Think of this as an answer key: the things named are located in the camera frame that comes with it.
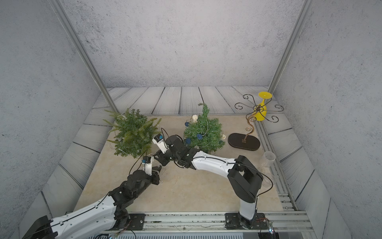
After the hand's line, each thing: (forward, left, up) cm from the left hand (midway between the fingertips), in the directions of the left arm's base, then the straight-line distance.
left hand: (163, 168), depth 81 cm
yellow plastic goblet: (+21, -52, +21) cm, 60 cm away
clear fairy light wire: (+16, +17, +22) cm, 32 cm away
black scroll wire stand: (+23, -48, -8) cm, 54 cm away
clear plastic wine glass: (0, -53, +7) cm, 53 cm away
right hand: (+4, +4, +7) cm, 9 cm away
